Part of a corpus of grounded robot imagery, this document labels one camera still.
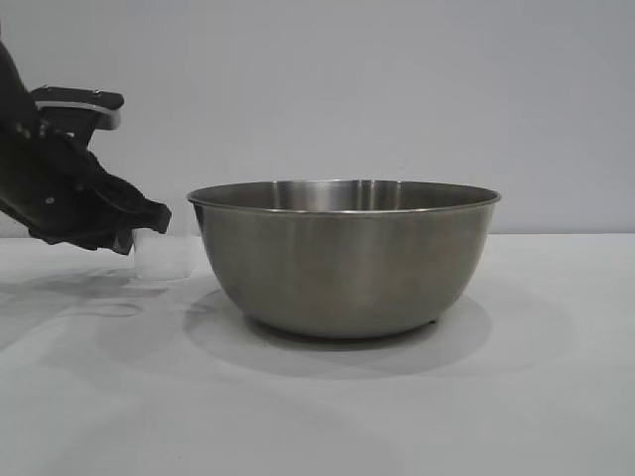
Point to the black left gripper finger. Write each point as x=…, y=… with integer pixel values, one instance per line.
x=84, y=240
x=134, y=208

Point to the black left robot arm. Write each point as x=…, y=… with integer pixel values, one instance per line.
x=12, y=84

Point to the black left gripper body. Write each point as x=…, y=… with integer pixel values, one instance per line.
x=44, y=178

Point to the stainless steel mixing bowl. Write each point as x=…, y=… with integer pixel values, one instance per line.
x=342, y=268

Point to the clear plastic measuring cup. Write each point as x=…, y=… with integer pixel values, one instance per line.
x=164, y=258

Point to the black wrist camera silver bracket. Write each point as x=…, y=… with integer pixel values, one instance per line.
x=79, y=104

